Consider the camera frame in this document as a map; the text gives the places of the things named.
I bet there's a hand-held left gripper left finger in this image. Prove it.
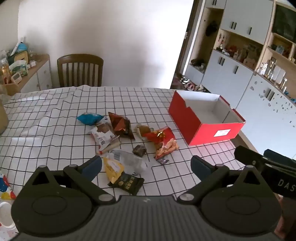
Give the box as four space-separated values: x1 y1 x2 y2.
25 155 116 205

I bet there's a green chalkboard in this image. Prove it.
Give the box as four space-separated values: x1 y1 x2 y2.
272 3 296 43

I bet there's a black hanging bag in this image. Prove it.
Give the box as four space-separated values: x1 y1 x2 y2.
205 21 218 36

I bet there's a group of shelf ornaments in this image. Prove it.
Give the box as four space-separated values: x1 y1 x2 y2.
216 32 262 70

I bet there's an orange chips packet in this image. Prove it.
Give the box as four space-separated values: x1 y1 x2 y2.
154 138 180 160

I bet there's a white red-print snack packet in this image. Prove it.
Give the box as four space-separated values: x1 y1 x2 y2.
90 123 121 150

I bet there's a brown triangular snack packet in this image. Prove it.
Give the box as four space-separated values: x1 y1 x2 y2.
108 112 136 140

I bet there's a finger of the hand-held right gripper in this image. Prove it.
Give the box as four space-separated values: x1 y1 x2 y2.
264 149 296 171
234 146 269 172

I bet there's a small purple candy packet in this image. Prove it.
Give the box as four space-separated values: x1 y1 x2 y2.
154 156 170 165

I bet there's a row of shoes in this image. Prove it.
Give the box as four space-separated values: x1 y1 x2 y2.
176 74 211 93

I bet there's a small wooden box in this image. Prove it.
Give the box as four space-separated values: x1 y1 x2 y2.
4 82 19 96

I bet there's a green printed wipes pack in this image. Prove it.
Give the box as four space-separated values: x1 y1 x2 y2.
9 60 28 77

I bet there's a yellow tissue box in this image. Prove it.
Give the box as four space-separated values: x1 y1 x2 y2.
13 51 29 62

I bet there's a wooden chair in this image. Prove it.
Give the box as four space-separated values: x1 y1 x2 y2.
57 54 104 88

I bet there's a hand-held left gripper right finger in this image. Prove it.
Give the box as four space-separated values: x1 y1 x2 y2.
177 155 269 204

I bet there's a beige container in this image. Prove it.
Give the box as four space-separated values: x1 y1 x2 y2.
0 94 9 135

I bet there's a colourful packet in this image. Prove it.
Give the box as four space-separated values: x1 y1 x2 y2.
0 174 17 200

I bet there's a tan round pastry packet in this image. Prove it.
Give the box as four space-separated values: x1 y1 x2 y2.
135 123 154 139

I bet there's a red cardboard box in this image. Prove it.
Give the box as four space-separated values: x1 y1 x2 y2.
168 90 246 146

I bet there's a group of glass jars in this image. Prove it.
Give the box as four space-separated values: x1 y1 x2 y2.
255 58 288 90

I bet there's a white digital clock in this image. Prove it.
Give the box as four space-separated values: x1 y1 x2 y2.
11 72 23 84

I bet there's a white wall cabinet unit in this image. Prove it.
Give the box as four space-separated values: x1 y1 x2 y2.
185 0 296 144

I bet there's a white mug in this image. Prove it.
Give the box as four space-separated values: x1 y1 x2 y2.
0 202 19 234

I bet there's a brown cube cake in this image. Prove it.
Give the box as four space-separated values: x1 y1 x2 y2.
132 145 147 157

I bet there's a clear bottle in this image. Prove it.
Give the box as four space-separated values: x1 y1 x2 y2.
0 58 12 85

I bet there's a red snack packet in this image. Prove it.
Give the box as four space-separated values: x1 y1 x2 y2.
142 126 176 150

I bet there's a yellow snack packet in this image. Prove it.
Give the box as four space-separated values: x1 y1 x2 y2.
103 156 125 183

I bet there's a black snack packet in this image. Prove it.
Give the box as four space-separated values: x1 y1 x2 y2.
108 173 145 196

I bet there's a blue snack packet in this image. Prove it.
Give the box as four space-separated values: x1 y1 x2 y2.
76 112 105 126

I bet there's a clear plastic snack packet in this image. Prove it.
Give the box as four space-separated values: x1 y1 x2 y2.
109 149 148 175

